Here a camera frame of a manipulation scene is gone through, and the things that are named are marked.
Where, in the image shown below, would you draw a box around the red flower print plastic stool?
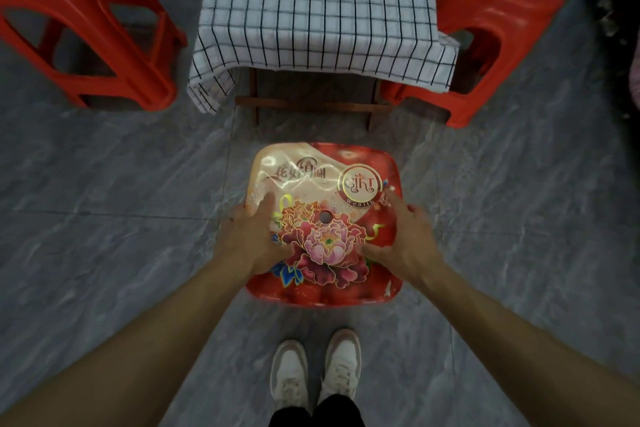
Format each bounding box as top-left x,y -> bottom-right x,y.
244,142 -> 405,310

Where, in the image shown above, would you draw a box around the person's black trousers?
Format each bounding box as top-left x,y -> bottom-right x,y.
268,394 -> 366,427

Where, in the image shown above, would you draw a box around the person's right forearm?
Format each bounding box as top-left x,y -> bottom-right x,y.
418,262 -> 640,427

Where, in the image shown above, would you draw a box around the brown wooden table frame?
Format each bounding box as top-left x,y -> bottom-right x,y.
234,68 -> 396,131

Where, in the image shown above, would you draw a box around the person's right white shoe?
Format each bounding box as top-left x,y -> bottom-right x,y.
318,328 -> 362,405

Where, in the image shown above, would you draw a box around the pink cloth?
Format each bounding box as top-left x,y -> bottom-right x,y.
628,26 -> 640,110

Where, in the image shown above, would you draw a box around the person's left hand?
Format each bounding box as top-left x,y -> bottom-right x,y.
213,191 -> 296,277

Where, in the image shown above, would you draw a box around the white black checked tablecloth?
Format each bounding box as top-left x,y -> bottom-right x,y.
187,0 -> 460,115

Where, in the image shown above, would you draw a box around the person's right hand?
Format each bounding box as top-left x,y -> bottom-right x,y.
360,187 -> 447,288

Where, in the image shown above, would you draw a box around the person's white shoe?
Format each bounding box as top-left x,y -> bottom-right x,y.
318,328 -> 362,405
269,340 -> 311,415

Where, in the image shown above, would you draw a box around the person's left white shoe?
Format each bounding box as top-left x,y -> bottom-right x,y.
269,340 -> 311,415

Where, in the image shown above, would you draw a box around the person's left forearm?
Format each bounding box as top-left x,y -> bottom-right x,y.
0,255 -> 259,427

